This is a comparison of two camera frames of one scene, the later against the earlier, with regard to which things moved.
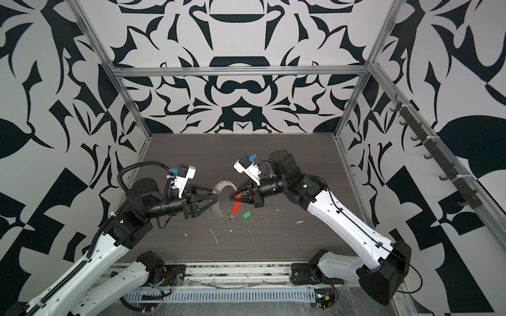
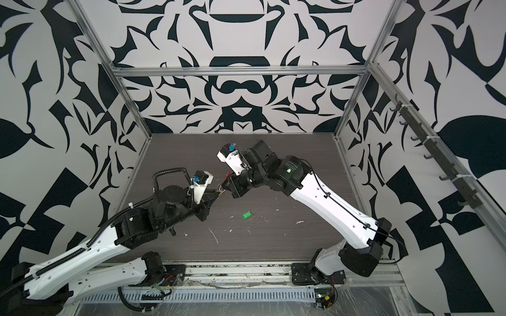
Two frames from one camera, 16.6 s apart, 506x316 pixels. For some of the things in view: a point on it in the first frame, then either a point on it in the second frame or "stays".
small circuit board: [324, 297] stays
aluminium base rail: [237, 274] stays
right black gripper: [257, 196] → [236, 186]
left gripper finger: [207, 206] stays
